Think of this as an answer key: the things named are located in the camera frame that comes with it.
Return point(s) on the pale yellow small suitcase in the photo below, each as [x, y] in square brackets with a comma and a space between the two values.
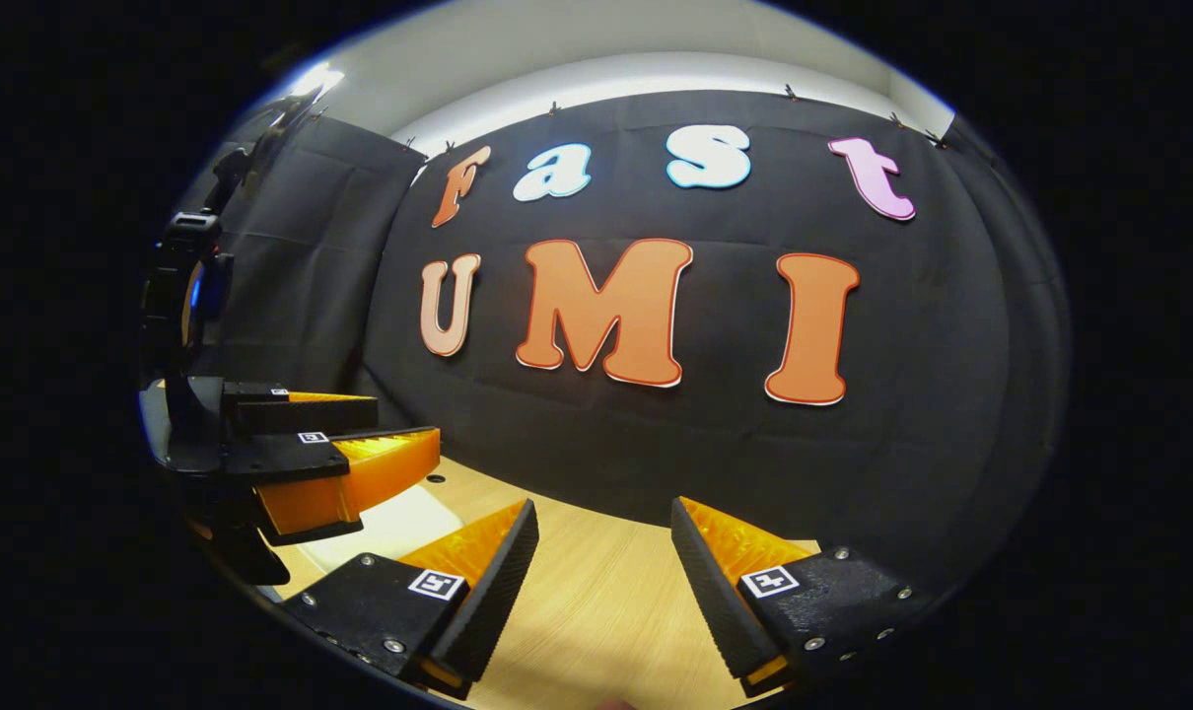
[409, 523]

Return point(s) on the black backdrop cloth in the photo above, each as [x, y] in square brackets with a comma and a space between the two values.
[705, 444]

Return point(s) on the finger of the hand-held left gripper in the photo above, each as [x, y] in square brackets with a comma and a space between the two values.
[389, 463]
[311, 414]

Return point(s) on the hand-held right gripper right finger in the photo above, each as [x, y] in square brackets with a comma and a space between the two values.
[715, 597]

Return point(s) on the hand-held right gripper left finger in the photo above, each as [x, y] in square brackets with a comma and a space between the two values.
[493, 602]

